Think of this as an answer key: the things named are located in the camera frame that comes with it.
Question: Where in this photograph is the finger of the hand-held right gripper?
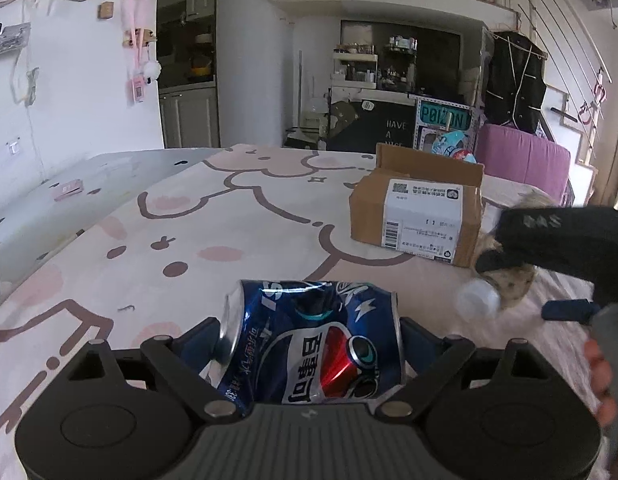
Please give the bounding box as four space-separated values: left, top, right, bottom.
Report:
540 299 602 326
476 207 618 306

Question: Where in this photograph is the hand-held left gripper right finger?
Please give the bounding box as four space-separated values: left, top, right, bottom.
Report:
375 317 575 417

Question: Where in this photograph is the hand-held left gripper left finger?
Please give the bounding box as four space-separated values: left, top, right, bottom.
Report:
49 316 240 420

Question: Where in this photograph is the clear jar with white cap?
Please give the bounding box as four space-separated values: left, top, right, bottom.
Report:
454 195 555 320

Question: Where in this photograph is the crushed blue soda can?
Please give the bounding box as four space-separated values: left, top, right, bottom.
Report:
209 279 407 418

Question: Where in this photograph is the brown cardboard box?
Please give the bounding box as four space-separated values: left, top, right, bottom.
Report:
348 142 485 267

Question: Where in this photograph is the light blue snack packet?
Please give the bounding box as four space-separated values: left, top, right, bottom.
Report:
431 129 476 162

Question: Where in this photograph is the person's right hand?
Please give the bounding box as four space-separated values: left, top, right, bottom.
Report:
583 339 618 428

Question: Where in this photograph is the white wooden staircase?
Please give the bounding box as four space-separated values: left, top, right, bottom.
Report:
542 85 600 207

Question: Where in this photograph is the pink folded mattress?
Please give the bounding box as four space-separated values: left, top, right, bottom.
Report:
476 124 573 206

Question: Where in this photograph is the pink cartoon printed tablecloth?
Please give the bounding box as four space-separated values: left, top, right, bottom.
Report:
0 144 610 441

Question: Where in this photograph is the black vest with white trim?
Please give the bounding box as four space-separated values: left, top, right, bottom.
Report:
484 31 547 133

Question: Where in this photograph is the teal sign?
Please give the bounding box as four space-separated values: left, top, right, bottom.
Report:
418 102 471 133

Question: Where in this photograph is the white perforated cabinet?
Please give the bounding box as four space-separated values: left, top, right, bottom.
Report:
413 97 479 158

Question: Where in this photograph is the pink card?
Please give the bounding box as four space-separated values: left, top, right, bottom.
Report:
54 181 84 202

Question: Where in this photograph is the black letter board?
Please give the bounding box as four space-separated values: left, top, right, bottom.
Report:
329 100 417 153

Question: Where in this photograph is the cream kitchen base cabinet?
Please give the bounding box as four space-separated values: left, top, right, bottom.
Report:
159 85 221 150

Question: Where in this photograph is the metal stair railing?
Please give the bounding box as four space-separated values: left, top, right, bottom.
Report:
404 0 612 126

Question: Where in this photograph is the pink hanging ornament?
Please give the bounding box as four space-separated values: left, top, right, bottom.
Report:
121 0 162 106

